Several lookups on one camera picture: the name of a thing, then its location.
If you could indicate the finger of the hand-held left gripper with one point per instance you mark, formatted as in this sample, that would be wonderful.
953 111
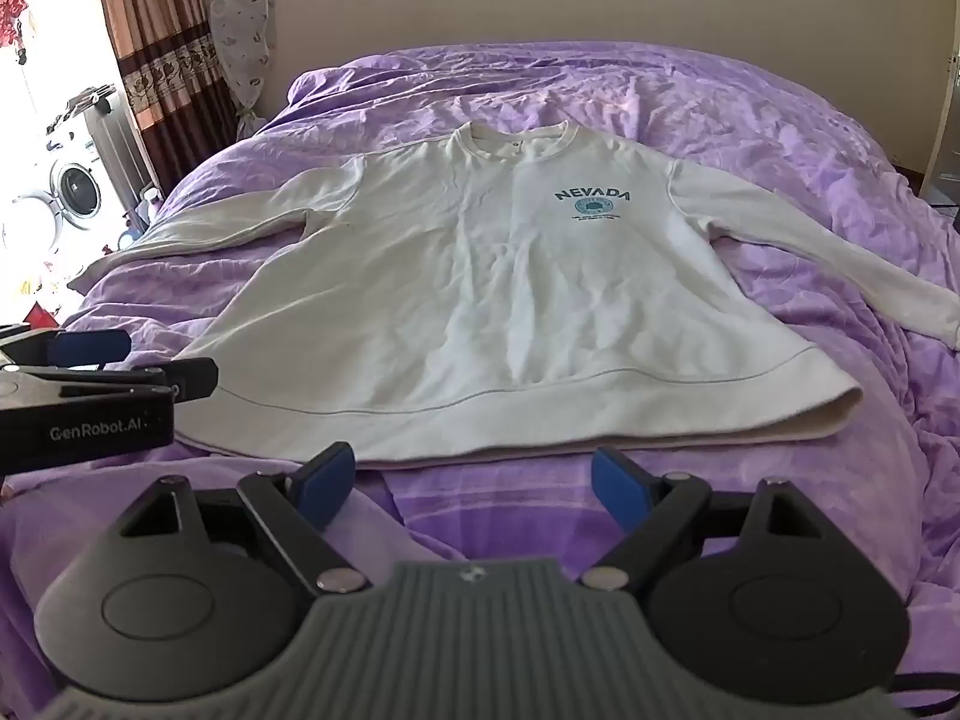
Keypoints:
191 379
90 346

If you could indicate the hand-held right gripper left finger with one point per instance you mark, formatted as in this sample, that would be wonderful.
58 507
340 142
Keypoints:
330 484

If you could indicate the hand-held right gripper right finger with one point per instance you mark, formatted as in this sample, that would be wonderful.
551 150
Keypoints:
616 487

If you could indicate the white printed sweatshirt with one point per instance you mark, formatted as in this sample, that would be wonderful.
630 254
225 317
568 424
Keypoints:
487 300

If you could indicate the white washing machine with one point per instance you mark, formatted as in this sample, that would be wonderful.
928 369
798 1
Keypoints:
73 189

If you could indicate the grey metal appliance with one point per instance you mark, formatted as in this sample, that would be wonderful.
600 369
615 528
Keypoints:
112 139

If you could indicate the brown striped curtain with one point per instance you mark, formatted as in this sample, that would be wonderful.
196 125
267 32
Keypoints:
165 52

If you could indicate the white patterned tied curtain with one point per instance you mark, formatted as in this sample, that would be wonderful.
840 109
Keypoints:
240 37

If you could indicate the red hanging cloth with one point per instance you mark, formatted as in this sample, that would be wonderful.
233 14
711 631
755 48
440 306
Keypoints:
10 11

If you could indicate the purple bed blanket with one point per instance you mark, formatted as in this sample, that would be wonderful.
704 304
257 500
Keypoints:
825 165

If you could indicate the white furniture panel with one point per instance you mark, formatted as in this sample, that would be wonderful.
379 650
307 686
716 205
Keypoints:
943 127

